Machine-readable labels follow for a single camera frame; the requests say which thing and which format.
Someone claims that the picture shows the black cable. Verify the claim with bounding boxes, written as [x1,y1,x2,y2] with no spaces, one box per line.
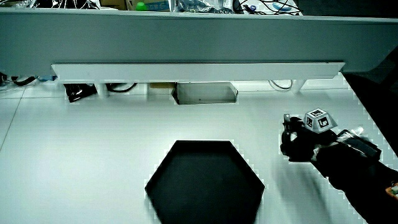
[0,72,39,87]
[105,82,138,94]

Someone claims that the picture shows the bundle of black cables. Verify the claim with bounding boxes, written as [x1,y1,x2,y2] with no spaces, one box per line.
[233,0,303,16]

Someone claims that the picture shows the clear plastic bag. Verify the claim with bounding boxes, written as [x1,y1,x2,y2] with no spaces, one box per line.
[172,0,234,14]

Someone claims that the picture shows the person's right hand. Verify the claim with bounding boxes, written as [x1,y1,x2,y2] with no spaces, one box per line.
[279,108,338,163]

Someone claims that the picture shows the black hexagonal tray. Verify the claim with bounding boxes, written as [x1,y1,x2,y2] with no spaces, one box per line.
[144,139,266,224]

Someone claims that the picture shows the grey desk partition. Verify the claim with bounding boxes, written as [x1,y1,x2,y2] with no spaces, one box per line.
[0,7,398,77]

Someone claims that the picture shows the white desk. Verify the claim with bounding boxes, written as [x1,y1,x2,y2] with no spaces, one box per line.
[0,72,398,224]

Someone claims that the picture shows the black plastic bag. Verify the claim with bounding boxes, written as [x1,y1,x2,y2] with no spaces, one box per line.
[63,83,98,103]

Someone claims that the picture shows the white desk shelf riser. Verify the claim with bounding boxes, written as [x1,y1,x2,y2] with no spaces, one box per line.
[50,62,346,96]

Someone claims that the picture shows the grey cable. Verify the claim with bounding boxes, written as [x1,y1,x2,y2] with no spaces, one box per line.
[268,79,294,91]

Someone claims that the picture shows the silver foil bag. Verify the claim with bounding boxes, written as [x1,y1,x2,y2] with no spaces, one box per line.
[30,0,101,10]

